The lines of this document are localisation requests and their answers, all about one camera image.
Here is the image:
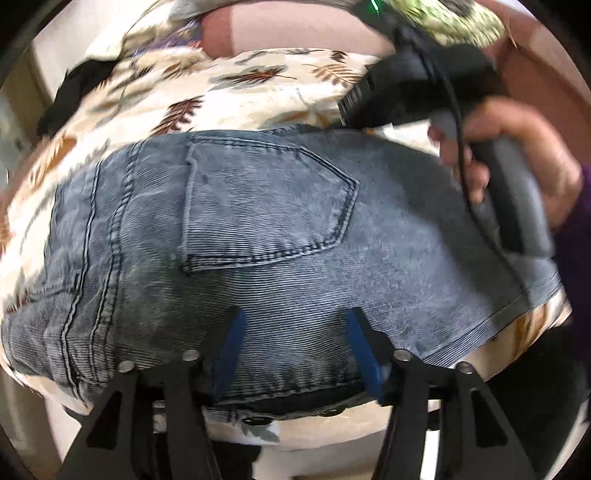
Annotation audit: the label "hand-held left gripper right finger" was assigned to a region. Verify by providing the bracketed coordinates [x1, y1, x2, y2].
[346, 307, 539, 480]

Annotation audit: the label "person's right hand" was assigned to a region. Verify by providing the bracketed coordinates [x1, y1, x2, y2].
[427, 99, 585, 230]

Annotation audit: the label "reddish brown upholstery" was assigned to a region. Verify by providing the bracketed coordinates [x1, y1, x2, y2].
[500, 7, 579, 109]

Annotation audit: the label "black cloth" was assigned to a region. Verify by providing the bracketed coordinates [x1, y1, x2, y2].
[39, 59, 117, 138]

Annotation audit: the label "pink bed sheet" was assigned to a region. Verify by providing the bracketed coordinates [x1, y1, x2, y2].
[202, 8, 399, 60]

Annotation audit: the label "green patterned cloth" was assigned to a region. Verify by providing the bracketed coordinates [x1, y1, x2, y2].
[387, 0, 507, 48]

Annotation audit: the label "blue denim pants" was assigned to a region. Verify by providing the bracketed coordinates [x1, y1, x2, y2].
[0, 124, 566, 423]

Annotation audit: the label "leaf print blanket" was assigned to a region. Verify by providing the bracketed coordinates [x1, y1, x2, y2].
[0, 44, 573, 453]

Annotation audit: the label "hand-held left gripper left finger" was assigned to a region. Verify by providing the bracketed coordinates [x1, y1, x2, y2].
[60, 308, 259, 480]

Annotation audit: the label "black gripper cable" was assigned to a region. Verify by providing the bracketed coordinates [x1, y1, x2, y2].
[397, 25, 539, 305]

